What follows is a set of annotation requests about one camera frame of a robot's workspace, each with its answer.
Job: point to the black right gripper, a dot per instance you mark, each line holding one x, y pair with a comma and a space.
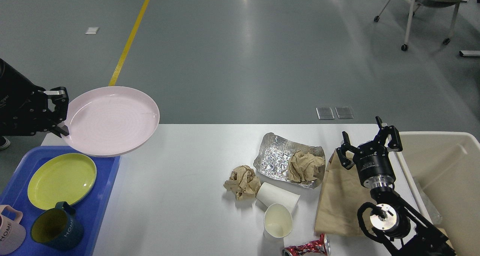
372, 159

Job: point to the crumpled brown paper on foil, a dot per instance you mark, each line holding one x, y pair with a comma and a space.
305, 167

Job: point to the right metal floor plate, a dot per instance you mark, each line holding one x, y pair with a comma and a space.
344, 112

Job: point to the metal floor plate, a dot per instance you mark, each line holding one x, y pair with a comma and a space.
325, 113
344, 112

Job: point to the crushed red can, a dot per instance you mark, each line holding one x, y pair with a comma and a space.
320, 246

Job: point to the yellow-green plate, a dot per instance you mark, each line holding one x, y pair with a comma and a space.
68, 177

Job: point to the black sneaker lower left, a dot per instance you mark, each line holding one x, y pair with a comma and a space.
4, 143

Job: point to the dark teal HOME mug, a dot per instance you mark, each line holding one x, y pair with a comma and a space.
58, 228

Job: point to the crumpled brown paper ball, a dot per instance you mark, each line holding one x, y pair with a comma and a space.
243, 182

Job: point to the blue plastic tray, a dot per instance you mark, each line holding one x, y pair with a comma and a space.
89, 211

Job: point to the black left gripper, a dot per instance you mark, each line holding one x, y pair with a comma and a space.
19, 95

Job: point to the grey bar on floor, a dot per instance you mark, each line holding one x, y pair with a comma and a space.
469, 53

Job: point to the crumpled aluminium foil sheet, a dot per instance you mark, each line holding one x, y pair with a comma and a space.
275, 153

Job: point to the beige plastic bin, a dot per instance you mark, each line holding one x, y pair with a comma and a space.
446, 167

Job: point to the white paper cup lying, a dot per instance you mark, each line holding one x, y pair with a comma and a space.
269, 194

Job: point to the brown paper bag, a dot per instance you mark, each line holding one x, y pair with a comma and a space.
340, 198

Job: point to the left metal floor plate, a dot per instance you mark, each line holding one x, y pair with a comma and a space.
325, 113

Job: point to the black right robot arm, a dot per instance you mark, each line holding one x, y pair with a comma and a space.
391, 221

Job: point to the pink HOME mug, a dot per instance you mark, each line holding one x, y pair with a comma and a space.
12, 233

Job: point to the pink plate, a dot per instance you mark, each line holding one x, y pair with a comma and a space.
111, 121

